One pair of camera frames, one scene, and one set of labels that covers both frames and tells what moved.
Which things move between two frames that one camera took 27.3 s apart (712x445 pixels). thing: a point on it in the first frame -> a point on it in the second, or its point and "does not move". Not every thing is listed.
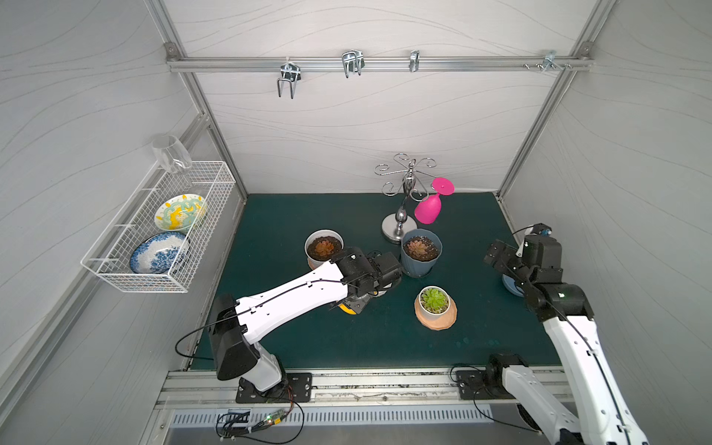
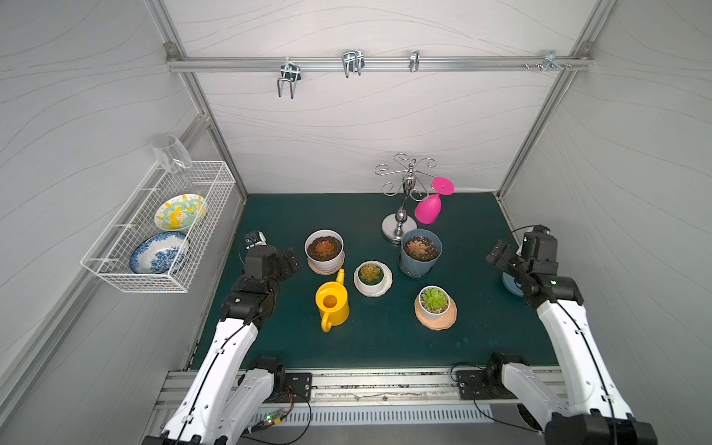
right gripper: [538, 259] does not move
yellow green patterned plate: [181, 212] does not move
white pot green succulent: [434, 303] does not move
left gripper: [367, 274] -> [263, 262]
